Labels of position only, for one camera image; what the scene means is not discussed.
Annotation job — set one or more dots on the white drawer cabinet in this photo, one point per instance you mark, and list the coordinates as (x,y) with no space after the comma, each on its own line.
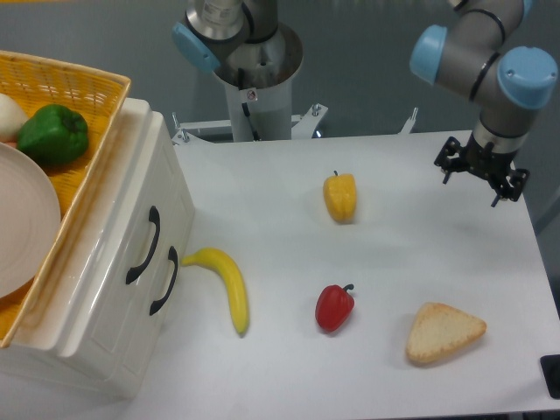
(35,349)

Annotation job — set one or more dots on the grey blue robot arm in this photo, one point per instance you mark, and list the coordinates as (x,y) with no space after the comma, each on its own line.
(510,88)

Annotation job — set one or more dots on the yellow bell pepper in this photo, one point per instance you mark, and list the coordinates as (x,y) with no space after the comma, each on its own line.
(340,196)

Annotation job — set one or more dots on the triangular bread slice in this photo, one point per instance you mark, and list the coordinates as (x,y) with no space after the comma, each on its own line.
(440,330)

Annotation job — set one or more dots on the black device at edge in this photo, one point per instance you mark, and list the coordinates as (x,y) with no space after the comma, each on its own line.
(550,365)

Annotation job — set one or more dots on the green bell pepper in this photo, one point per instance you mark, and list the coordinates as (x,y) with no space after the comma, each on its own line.
(54,135)

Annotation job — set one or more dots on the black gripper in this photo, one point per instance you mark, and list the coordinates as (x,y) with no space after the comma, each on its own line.
(484,163)

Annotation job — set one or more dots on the yellow wicker basket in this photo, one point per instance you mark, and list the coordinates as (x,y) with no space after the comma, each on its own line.
(76,106)

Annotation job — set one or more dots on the black lower drawer handle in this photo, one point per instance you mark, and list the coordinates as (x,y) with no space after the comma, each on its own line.
(169,282)

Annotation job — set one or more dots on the white drawer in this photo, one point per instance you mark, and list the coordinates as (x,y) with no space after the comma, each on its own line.
(152,210)

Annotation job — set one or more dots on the yellow banana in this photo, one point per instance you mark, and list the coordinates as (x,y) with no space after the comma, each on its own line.
(227,269)

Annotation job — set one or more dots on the red bell pepper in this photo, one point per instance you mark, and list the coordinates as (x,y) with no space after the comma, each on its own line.
(334,306)

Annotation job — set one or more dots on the white onion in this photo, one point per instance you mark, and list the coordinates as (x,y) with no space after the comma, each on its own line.
(12,119)

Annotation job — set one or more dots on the pink plate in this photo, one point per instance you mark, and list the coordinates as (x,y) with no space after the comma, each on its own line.
(30,218)

